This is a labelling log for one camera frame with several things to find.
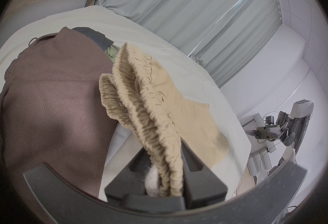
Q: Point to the brown shorts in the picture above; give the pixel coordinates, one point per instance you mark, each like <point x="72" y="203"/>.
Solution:
<point x="51" y="105"/>

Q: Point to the olive green garment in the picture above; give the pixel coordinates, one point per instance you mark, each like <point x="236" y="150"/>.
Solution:
<point x="111" y="53"/>

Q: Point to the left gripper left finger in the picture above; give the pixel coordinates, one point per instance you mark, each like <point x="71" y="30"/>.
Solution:
<point x="128" y="182"/>

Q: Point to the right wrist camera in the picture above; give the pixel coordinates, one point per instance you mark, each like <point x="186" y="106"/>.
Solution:
<point x="268" y="119"/>

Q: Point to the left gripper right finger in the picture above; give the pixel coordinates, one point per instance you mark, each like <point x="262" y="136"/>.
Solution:
<point x="199" y="182"/>

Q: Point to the tan shorts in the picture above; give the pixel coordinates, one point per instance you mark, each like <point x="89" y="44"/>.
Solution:
<point x="158" y="105"/>

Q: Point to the black garment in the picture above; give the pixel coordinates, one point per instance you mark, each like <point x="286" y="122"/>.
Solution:
<point x="94" y="35"/>

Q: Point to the bed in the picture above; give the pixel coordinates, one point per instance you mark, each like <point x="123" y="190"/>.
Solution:
<point x="166" y="46"/>

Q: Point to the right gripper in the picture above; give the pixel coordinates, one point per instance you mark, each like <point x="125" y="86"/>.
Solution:
<point x="266" y="132"/>

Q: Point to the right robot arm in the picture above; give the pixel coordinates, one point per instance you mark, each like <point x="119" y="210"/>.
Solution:
<point x="302" y="110"/>

